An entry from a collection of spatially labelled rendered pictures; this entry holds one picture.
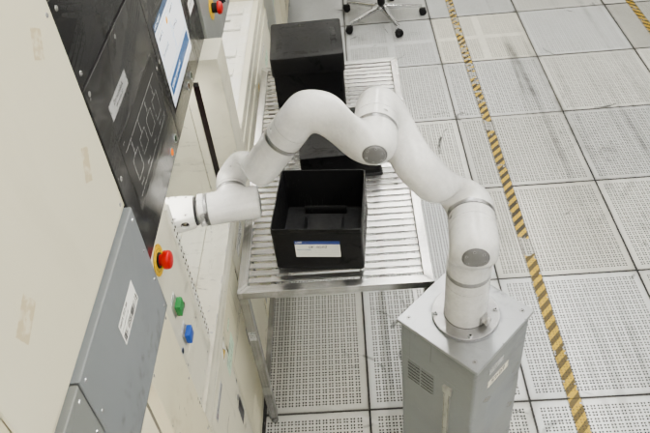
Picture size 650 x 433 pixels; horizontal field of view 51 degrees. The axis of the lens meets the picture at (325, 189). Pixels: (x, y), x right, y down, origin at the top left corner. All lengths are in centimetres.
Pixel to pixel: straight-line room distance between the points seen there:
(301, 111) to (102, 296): 62
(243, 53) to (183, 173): 96
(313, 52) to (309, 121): 120
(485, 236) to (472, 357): 42
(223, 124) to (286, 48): 74
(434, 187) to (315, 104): 34
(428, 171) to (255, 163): 40
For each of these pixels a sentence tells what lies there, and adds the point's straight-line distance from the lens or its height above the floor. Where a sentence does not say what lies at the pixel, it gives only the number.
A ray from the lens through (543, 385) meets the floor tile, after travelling 285.
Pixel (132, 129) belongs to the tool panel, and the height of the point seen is 162.
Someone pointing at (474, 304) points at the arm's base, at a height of 87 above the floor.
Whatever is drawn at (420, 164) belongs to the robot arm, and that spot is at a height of 135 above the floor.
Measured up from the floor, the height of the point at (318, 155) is 86.
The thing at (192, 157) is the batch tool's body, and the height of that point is 106.
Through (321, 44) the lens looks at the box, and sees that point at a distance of 273.
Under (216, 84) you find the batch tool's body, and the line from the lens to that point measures 200.
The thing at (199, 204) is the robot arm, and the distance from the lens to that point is 174.
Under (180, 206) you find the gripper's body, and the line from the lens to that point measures 177.
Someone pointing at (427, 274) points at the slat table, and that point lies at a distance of 213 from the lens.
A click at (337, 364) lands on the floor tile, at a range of 286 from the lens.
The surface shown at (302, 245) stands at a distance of 209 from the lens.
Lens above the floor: 236
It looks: 41 degrees down
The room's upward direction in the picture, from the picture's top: 7 degrees counter-clockwise
